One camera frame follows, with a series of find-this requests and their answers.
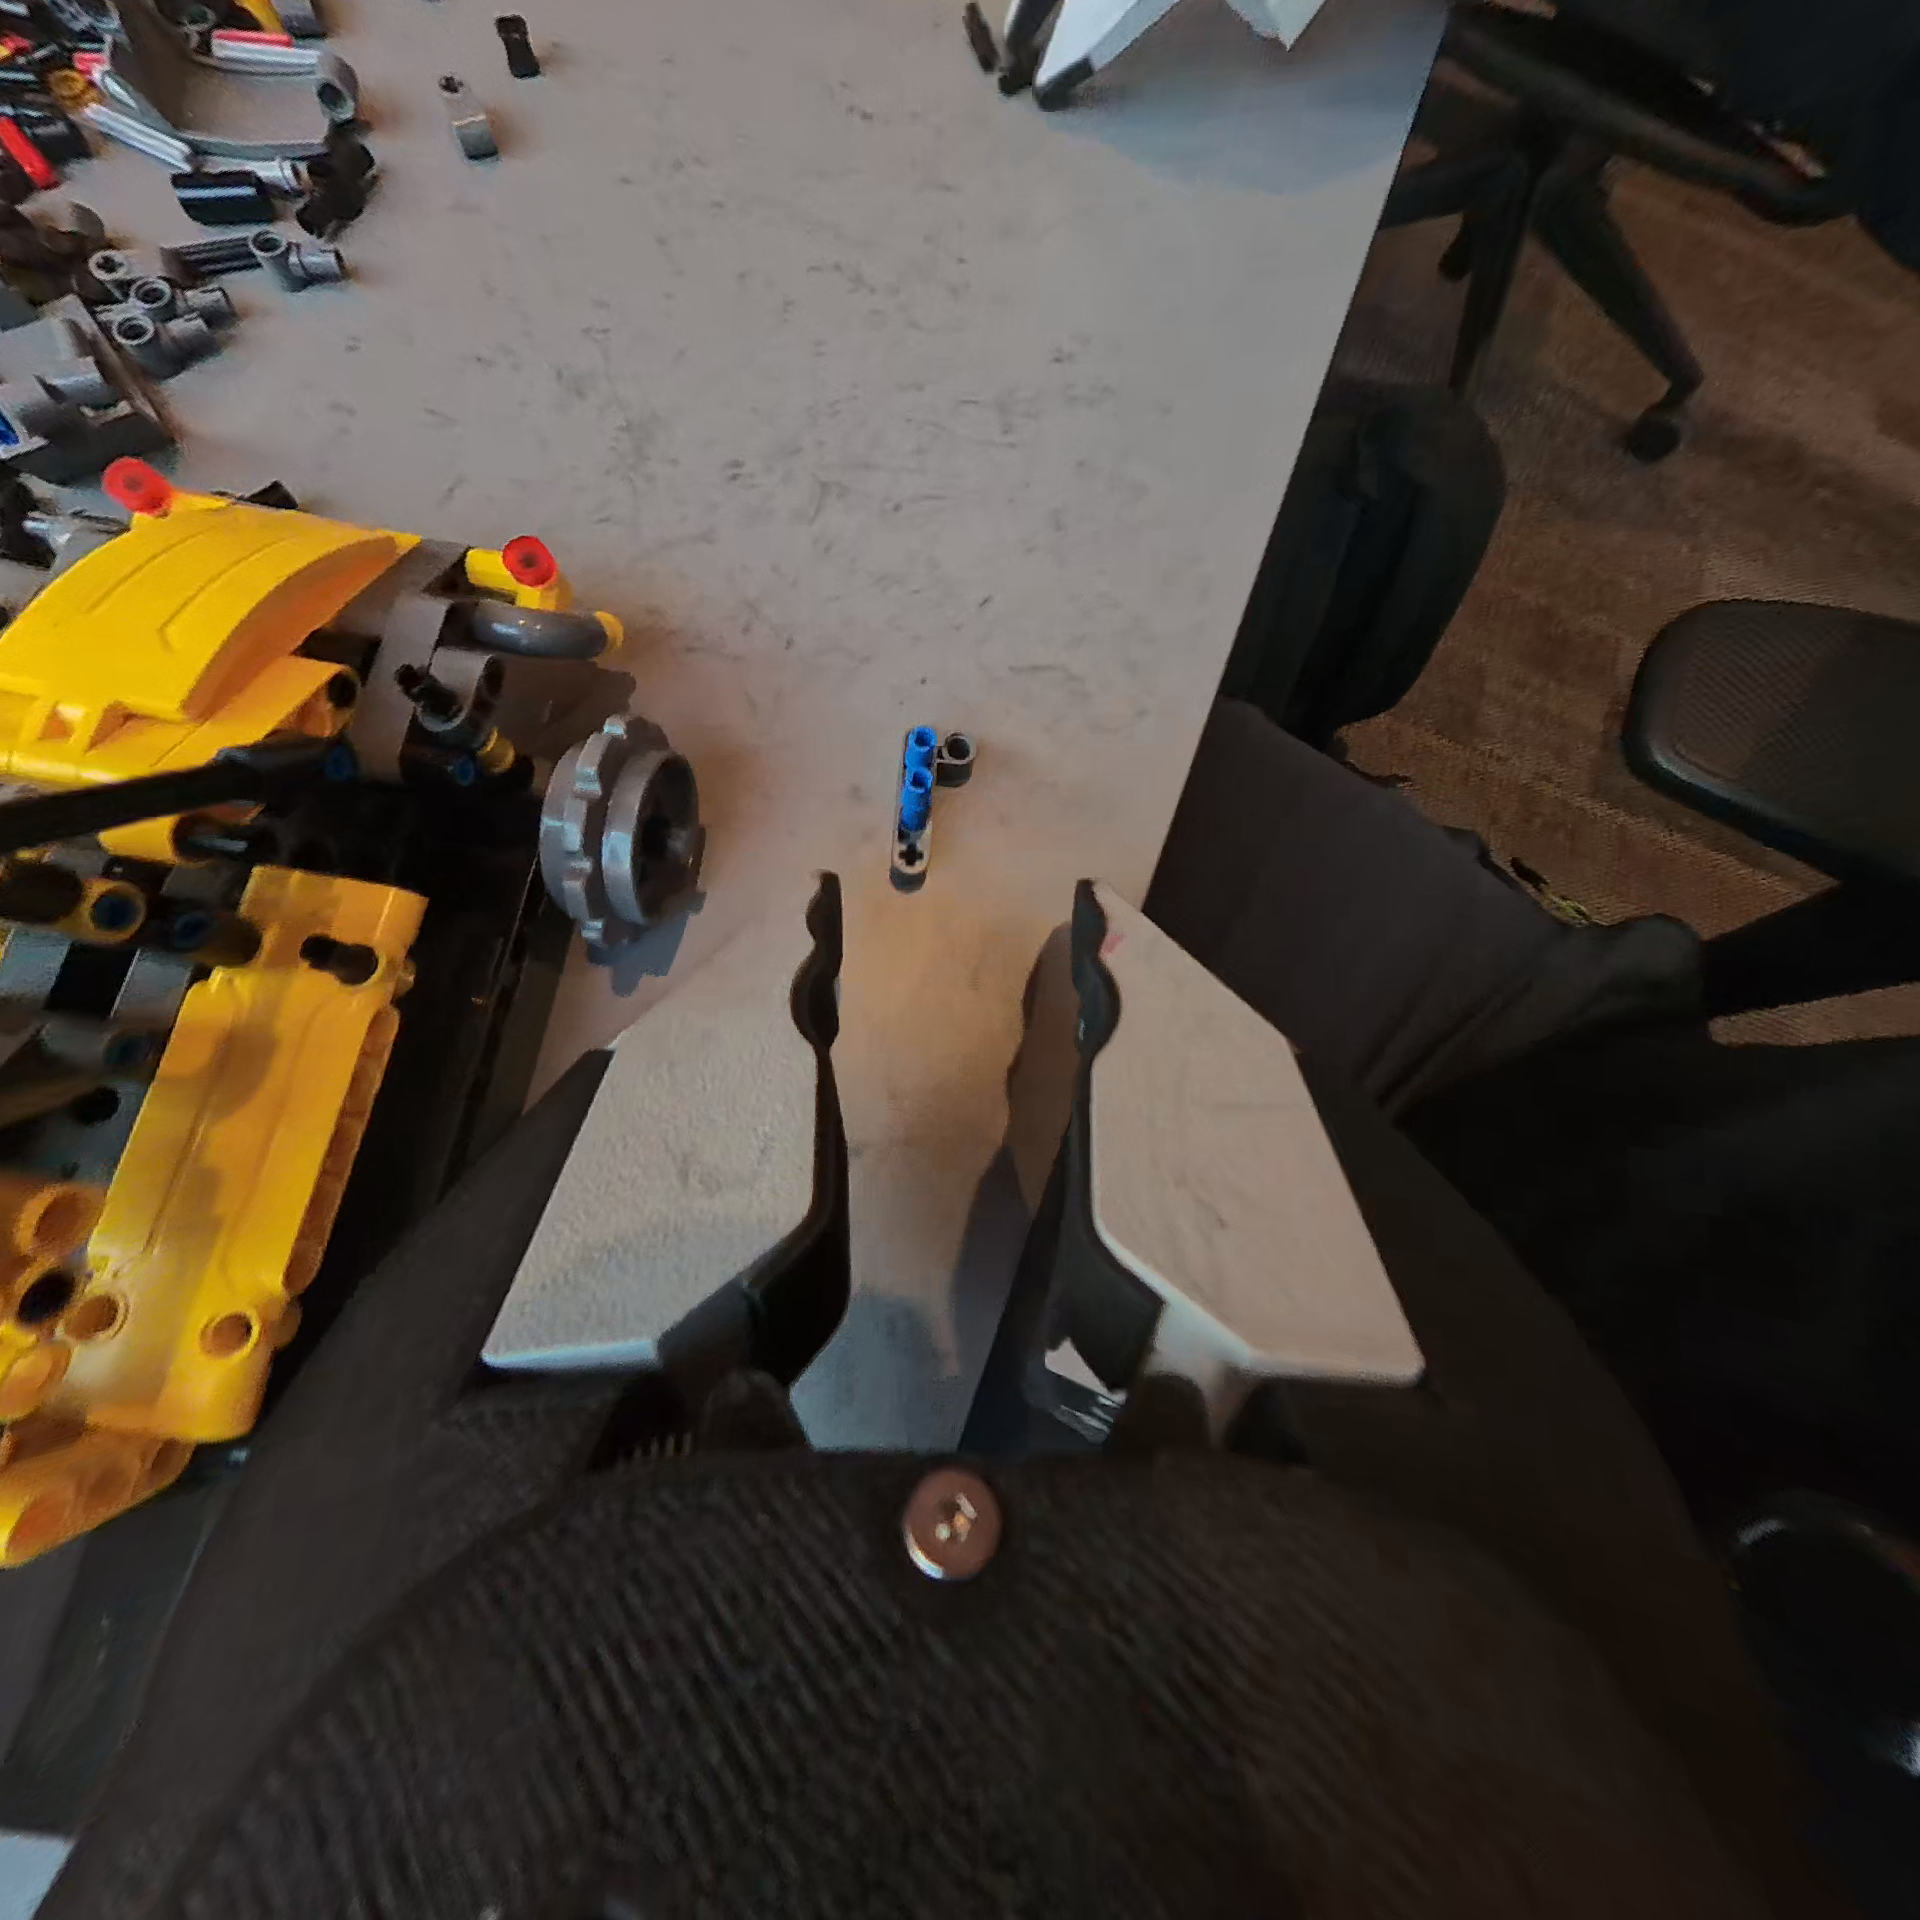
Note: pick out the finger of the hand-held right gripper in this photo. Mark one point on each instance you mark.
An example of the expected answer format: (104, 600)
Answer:
(1118, 38)
(982, 33)

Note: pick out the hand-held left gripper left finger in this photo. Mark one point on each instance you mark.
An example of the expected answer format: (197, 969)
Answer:
(661, 1185)

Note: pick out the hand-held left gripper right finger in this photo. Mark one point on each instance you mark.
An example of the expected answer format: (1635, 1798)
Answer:
(1231, 1154)

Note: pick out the small grey blue Lego piece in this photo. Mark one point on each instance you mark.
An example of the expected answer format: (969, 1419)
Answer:
(910, 855)

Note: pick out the grey desk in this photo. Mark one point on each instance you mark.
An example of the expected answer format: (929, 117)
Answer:
(841, 451)

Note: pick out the person's dark clothing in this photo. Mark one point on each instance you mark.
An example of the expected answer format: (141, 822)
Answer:
(1351, 930)

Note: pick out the small black brick piece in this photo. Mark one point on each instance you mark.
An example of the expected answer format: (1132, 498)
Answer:
(518, 45)

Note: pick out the black chair base far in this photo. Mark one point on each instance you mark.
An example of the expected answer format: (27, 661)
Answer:
(1561, 211)

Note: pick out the small grey brick piece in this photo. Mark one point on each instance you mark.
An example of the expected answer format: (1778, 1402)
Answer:
(473, 129)

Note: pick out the black chair backrest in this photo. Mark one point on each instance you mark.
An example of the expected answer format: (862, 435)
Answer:
(1364, 555)

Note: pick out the black mesh chair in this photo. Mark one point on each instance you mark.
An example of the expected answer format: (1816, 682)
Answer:
(1785, 721)

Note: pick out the yellow toy brick vehicle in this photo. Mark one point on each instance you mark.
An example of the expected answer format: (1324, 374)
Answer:
(195, 600)

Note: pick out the pile of toy brick pieces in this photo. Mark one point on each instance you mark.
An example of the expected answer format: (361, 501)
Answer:
(151, 322)

